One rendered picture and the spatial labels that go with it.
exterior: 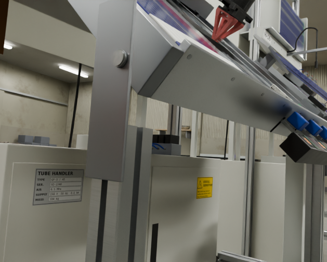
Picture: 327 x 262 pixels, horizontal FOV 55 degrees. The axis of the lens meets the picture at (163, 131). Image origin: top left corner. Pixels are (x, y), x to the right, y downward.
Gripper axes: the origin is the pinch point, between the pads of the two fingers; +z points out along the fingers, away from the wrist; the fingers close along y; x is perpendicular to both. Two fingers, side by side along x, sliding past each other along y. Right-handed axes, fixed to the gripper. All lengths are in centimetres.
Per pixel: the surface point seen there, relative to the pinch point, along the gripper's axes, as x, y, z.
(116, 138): 36, 54, 10
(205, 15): -20.6, -15.7, -3.5
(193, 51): 32, 46, 1
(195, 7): -20.7, -9.3, -3.8
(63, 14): -37.0, 21.0, 19.2
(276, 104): 32.3, 19.2, 2.9
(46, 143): -707, -504, 598
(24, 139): -732, -442, 606
